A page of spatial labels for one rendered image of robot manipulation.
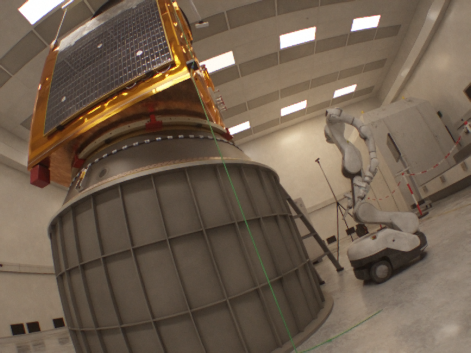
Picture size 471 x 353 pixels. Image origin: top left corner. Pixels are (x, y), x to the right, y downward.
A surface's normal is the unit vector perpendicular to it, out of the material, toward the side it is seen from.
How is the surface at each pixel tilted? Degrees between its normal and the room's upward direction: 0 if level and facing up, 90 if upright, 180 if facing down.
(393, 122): 90
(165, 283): 90
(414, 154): 90
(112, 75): 90
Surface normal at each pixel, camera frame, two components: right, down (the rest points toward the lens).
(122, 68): -0.18, -0.30
